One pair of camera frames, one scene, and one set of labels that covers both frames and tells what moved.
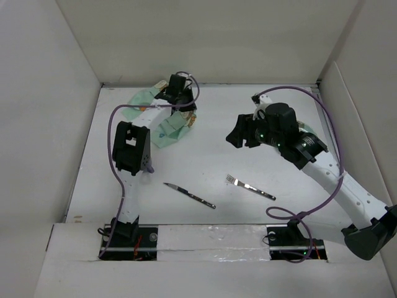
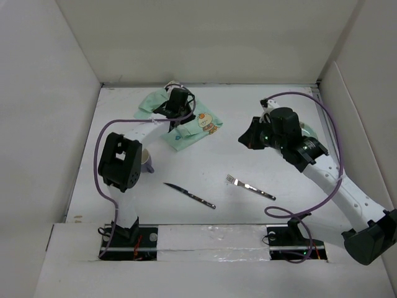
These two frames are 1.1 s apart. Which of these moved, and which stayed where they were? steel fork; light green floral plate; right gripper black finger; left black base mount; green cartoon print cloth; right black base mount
Moved: green cartoon print cloth; right gripper black finger
Stayed: light green floral plate; right black base mount; steel fork; left black base mount
